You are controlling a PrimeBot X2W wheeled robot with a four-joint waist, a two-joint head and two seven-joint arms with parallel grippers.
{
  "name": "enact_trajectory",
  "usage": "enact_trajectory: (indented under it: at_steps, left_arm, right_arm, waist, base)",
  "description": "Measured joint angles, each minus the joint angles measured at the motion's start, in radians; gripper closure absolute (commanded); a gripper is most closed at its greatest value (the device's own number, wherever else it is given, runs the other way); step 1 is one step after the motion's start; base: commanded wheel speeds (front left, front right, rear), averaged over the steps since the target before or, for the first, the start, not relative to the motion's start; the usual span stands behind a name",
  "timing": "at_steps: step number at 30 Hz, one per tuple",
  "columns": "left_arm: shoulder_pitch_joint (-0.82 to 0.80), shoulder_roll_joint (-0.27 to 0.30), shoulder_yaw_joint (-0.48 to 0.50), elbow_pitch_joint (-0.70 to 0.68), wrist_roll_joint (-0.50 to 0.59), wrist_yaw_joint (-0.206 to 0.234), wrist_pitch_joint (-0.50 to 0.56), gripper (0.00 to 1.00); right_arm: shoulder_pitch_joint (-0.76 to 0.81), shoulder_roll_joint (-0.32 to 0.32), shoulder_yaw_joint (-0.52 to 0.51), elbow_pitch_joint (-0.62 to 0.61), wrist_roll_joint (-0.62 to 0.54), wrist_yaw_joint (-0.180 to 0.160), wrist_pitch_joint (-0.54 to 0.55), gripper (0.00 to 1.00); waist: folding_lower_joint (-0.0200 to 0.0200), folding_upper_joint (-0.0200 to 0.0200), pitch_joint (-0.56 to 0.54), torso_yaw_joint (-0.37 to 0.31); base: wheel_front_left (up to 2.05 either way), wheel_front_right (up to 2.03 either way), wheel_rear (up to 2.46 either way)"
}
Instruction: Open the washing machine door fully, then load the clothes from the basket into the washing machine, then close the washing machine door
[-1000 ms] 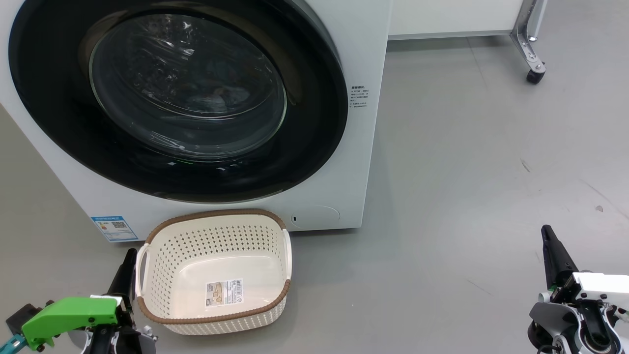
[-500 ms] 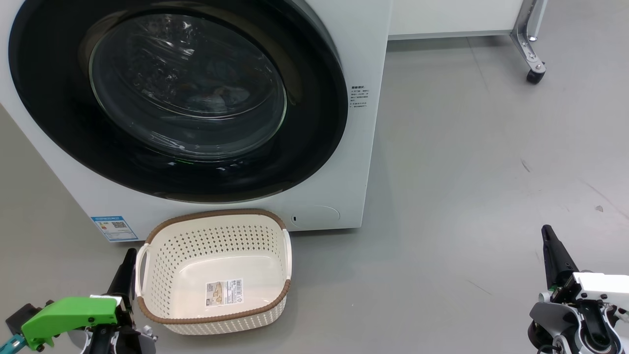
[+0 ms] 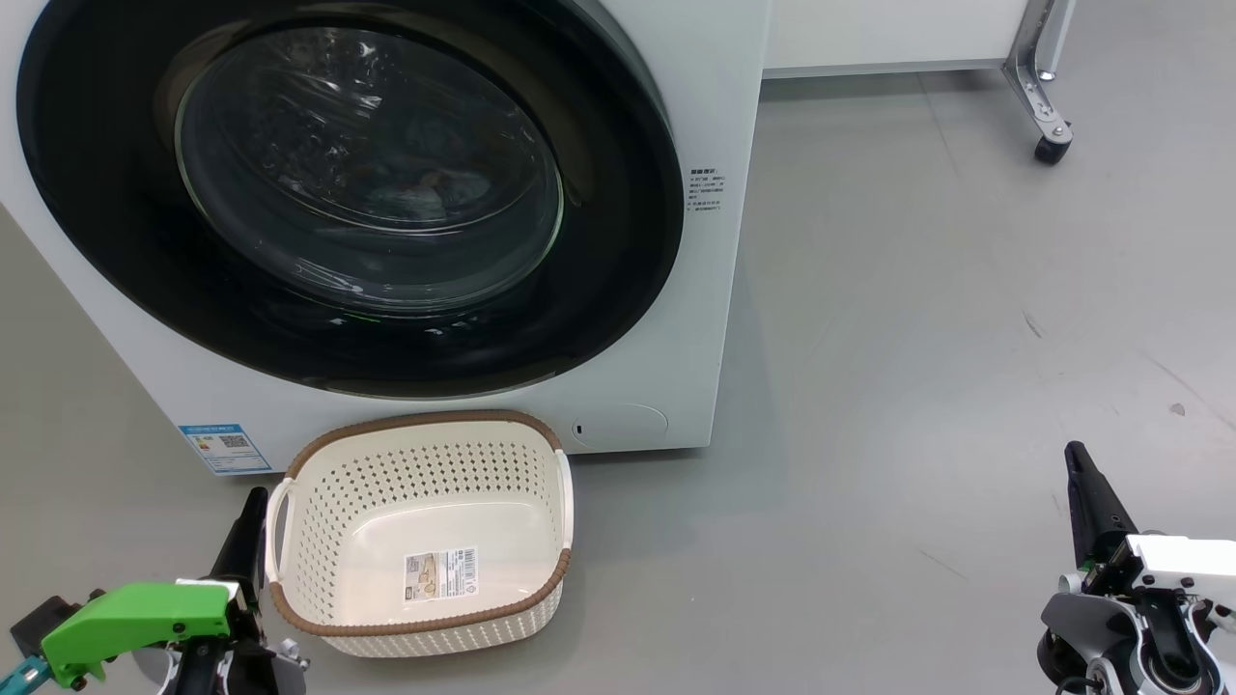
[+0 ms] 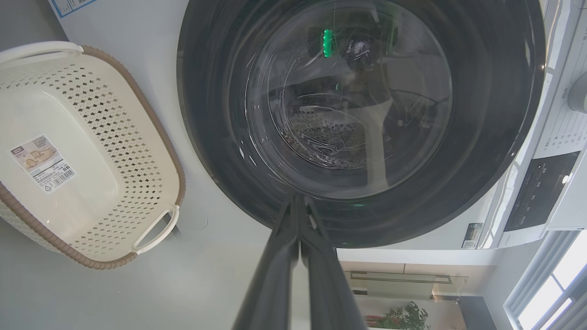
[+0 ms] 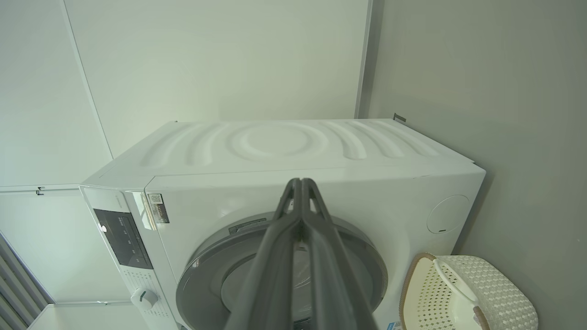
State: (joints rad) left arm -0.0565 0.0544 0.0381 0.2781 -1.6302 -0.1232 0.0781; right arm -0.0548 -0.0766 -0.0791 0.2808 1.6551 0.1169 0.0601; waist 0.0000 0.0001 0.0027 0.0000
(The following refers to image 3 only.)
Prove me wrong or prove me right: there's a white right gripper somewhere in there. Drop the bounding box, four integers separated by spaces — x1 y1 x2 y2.
1064 441 1236 605

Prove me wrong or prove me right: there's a white basket with brown rim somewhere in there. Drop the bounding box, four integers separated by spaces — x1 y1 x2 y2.
264 409 576 659

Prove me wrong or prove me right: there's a round dark washing machine door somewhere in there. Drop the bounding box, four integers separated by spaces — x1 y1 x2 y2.
16 0 685 400

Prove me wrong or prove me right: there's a left camera cable teal plug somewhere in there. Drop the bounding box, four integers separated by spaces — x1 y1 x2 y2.
0 654 49 695

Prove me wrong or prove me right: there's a basket bottom label sticker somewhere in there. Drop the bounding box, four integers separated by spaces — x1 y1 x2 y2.
404 546 479 605

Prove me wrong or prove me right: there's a metal partition leg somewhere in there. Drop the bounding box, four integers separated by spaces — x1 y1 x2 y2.
1002 0 1078 146

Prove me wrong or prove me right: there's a white mobile partition panel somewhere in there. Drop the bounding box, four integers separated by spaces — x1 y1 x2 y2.
763 0 1034 80

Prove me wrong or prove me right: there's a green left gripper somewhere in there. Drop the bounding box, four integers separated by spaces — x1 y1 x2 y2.
41 487 269 688

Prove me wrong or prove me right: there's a blue energy label sticker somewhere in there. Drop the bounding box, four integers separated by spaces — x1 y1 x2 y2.
179 423 273 476

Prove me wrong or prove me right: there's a white front-load washing machine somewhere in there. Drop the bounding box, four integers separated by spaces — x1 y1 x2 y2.
0 0 773 477

